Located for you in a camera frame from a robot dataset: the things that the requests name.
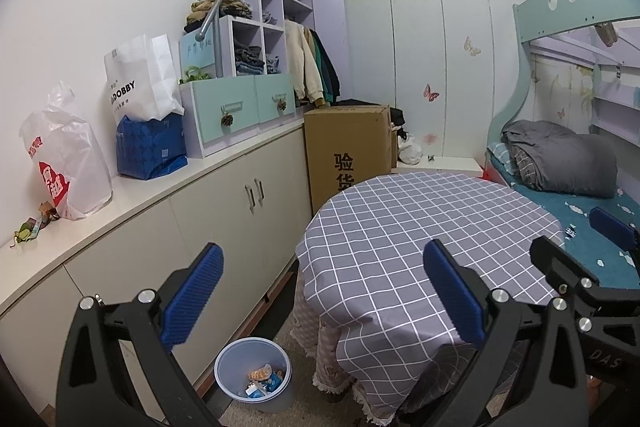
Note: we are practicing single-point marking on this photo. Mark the grey hanging object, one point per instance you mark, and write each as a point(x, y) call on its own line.
point(607, 33)

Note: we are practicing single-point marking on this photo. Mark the folded blue jeans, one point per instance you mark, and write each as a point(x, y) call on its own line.
point(273, 66)

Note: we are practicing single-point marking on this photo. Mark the folded dark jeans stack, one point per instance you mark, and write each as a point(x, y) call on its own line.
point(249, 61)

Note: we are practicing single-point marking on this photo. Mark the blue plaid pillow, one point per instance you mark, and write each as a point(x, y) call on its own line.
point(500, 157)

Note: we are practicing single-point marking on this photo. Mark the cream butterfly sticker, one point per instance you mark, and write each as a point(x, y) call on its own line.
point(471, 46)

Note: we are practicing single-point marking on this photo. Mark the faded pink flower sticker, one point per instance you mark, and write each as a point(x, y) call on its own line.
point(432, 138)

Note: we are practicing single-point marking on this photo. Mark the lilac wall shelf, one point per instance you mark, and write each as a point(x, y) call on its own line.
point(615, 112)

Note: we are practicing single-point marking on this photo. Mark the orange red wrapper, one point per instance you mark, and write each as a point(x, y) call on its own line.
point(261, 373)

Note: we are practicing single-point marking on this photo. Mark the blue plastic bin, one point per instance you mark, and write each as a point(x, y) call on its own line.
point(235, 357)

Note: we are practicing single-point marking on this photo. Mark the cream long low cabinet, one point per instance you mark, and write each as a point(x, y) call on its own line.
point(150, 217)

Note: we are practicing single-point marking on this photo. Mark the large cardboard box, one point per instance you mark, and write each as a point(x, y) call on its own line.
point(345, 157)

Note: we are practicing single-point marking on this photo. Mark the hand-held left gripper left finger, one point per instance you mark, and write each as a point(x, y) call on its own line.
point(192, 294)

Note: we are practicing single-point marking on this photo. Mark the small brown toy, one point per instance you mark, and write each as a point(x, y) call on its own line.
point(50, 210)

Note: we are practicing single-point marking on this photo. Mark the grey duvet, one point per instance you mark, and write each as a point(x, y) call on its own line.
point(560, 162)

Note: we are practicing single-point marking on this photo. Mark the mint drawer unit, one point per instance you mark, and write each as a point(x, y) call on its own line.
point(225, 102)

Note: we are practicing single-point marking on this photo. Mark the white low platform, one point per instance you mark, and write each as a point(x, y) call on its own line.
point(450, 166)

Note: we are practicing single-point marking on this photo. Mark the green artificial plant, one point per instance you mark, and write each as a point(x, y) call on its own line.
point(195, 76)

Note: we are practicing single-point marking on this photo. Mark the folded grey clothes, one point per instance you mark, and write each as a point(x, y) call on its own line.
point(269, 18)

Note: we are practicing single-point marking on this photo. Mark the beige fringed table skirt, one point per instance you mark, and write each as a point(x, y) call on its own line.
point(325, 357)

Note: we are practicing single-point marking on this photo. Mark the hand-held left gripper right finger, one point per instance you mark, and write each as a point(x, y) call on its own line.
point(455, 292)

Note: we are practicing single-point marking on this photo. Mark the blue woven bag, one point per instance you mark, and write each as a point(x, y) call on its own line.
point(150, 147)

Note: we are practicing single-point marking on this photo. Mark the lilac cube shelf unit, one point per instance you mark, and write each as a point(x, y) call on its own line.
point(270, 2)

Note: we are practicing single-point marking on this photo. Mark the cream hanging jacket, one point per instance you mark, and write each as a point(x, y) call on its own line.
point(302, 62)

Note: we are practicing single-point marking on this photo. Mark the dark hanging jacket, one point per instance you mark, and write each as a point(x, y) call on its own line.
point(332, 72)

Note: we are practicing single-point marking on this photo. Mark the white wardrobe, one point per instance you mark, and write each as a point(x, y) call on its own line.
point(415, 57)

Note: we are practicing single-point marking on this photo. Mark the table with checked cloth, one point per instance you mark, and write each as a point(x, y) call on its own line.
point(390, 247)

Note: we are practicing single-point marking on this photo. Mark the mint bunk bed frame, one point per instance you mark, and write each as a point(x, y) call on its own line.
point(530, 14)

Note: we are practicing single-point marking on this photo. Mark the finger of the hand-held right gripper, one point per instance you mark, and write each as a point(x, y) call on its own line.
point(565, 267)
point(611, 228)

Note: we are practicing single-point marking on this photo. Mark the green hanging jacket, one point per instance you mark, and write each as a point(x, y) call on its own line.
point(322, 67)

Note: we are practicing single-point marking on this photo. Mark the white red printed plastic bag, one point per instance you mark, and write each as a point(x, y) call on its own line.
point(65, 157)

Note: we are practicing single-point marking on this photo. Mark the white crumpled plastic bag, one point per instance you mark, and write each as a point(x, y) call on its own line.
point(410, 149)

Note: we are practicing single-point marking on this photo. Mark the white paper bag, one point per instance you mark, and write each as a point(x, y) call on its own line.
point(142, 77)

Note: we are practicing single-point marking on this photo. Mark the pile of folded clothes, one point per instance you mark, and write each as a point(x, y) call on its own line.
point(220, 12)

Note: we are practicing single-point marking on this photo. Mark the red butterfly sticker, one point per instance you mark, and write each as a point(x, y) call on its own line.
point(431, 93)

